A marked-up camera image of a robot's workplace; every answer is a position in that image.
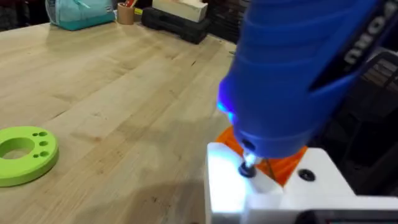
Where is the white orange left gripper left finger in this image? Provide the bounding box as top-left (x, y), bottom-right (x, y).
top-left (205, 126), bottom-right (283, 224)

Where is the white orange left gripper right finger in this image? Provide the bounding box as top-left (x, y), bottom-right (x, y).
top-left (266, 146), bottom-right (357, 197)

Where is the black screw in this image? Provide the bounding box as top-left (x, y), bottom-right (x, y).
top-left (238, 164), bottom-right (257, 179)

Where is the blue electric screwdriver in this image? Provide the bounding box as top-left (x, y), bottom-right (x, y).
top-left (216, 0), bottom-right (398, 170)

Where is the black plastic case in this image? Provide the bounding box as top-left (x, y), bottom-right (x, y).
top-left (141, 6), bottom-right (213, 45)

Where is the white box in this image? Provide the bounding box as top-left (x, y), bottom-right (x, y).
top-left (151, 0), bottom-right (209, 24)

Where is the brown cardboard cup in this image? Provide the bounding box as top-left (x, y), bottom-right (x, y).
top-left (116, 2), bottom-right (136, 26)

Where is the green disc with holes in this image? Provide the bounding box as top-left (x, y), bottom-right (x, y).
top-left (0, 126), bottom-right (60, 188)

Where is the teal soft bag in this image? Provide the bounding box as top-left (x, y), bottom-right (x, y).
top-left (45, 0), bottom-right (116, 32)

